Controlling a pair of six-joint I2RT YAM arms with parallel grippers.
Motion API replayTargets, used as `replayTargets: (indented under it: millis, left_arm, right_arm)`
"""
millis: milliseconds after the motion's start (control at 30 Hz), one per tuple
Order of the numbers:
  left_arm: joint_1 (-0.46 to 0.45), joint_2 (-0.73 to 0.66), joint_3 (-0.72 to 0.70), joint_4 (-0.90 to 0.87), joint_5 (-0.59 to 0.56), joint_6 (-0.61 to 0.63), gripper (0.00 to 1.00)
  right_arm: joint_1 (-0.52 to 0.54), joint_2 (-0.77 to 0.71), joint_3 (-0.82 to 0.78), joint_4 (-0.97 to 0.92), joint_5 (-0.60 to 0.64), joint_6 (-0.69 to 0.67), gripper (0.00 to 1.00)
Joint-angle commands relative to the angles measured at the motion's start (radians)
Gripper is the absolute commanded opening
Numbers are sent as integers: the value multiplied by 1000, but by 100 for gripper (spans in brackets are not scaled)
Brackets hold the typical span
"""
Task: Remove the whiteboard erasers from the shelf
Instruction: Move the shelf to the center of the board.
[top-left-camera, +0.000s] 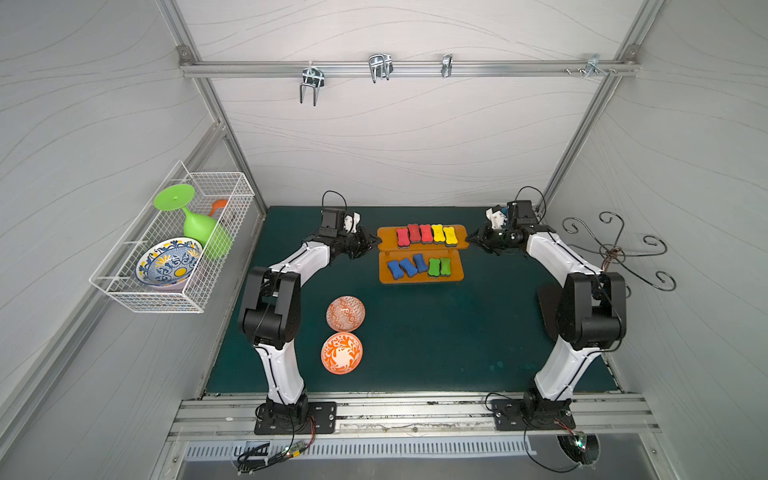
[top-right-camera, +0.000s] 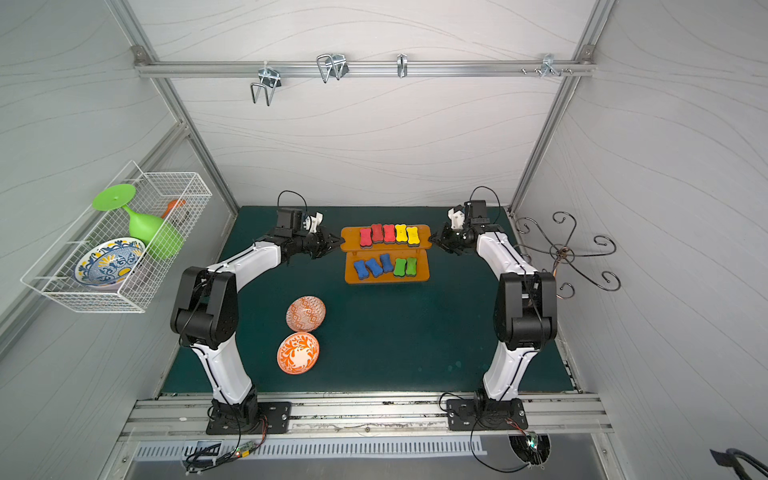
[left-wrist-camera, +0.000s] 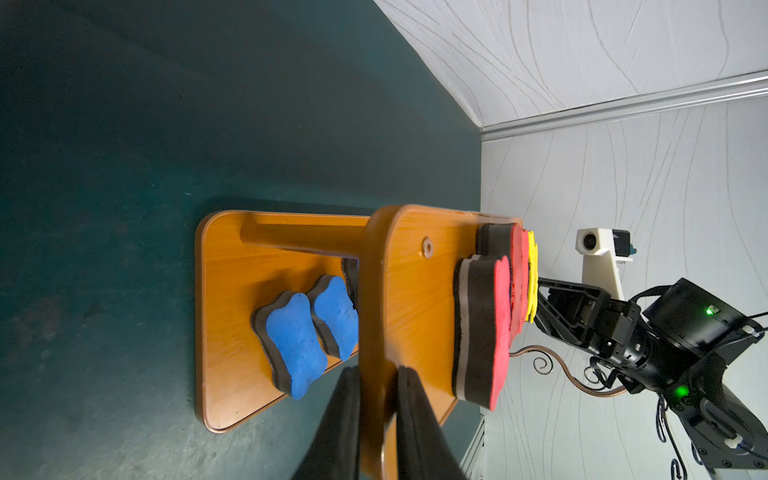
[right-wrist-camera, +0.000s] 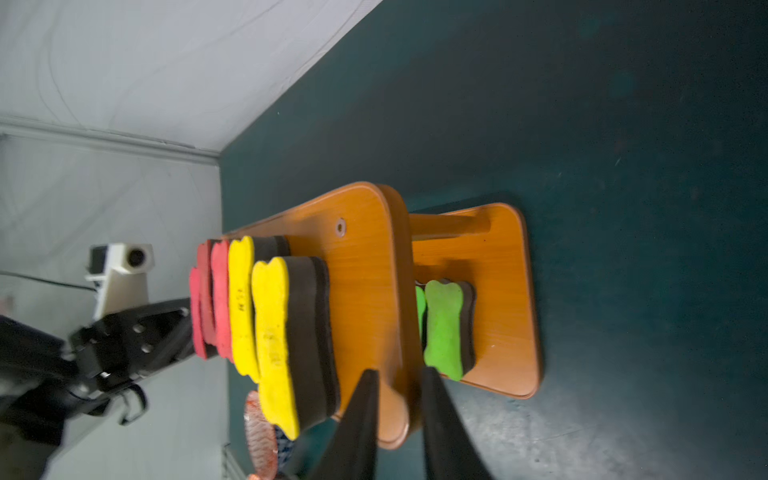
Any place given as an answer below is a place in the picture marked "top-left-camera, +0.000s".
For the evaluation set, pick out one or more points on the blue eraser left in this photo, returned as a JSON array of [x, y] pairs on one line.
[[395, 270]]

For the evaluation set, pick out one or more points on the green eraser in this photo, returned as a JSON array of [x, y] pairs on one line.
[[434, 267], [445, 267]]

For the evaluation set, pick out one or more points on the metal double hook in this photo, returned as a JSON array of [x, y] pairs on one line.
[[380, 67], [313, 80]]

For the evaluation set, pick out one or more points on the green plastic goblet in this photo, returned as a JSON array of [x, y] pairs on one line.
[[215, 240]]

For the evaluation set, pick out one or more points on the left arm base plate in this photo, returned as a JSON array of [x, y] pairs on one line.
[[302, 418]]

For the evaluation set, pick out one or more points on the blue eraser middle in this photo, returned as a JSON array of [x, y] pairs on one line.
[[408, 267]]

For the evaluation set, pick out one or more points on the green eraser left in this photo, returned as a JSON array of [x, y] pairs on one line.
[[434, 267]]

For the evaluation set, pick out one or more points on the red eraser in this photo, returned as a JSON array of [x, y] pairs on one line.
[[414, 233], [426, 234], [403, 238]]

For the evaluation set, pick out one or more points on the bronze metal hook stand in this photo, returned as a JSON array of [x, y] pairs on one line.
[[612, 254]]

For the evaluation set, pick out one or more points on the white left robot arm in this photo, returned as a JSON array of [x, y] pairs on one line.
[[270, 314]]

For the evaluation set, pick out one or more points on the metal double hook left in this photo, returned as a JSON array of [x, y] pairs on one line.
[[313, 80]]

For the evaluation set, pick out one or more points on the white wire basket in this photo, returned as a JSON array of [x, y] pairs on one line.
[[115, 276]]

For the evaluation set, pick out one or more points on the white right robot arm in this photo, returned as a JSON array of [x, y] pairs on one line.
[[590, 314]]

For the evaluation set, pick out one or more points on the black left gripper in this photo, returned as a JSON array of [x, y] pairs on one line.
[[361, 241]]

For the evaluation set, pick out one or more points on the blue yellow patterned bowl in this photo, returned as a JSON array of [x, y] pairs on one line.
[[168, 265]]

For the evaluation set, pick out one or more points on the aluminium top rail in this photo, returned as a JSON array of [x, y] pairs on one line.
[[402, 69]]

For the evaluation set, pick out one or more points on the aluminium rail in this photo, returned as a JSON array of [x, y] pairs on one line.
[[406, 414], [402, 69]]

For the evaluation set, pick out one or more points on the orange patterned bowl far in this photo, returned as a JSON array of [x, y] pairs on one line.
[[345, 314]]

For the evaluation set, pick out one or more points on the blue eraser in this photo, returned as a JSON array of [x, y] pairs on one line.
[[420, 262], [395, 270], [408, 267]]

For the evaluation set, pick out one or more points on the green eraser right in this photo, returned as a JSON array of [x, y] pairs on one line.
[[445, 267]]

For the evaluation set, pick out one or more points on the orange floral bowl near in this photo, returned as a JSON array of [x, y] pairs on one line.
[[341, 353]]

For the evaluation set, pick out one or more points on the aluminium front rail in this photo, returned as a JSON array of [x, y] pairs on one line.
[[406, 414]]

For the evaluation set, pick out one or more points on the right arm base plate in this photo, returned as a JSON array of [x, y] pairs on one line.
[[517, 415]]

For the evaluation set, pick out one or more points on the orange object in basket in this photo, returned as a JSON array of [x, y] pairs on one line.
[[217, 205]]

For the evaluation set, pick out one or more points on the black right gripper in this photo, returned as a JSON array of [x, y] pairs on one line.
[[486, 236]]

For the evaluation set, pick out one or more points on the yellow eraser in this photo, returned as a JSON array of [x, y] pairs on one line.
[[438, 233], [450, 236]]

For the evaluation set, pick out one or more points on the small metal hook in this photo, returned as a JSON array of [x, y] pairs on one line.
[[446, 66]]

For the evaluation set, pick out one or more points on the metal double hook middle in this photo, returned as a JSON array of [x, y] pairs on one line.
[[380, 67]]

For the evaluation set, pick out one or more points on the metal bracket hook right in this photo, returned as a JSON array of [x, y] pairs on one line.
[[592, 68]]

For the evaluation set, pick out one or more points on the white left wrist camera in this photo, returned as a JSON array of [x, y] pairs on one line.
[[351, 222]]

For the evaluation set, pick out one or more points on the blue eraser right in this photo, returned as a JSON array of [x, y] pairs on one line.
[[420, 262]]

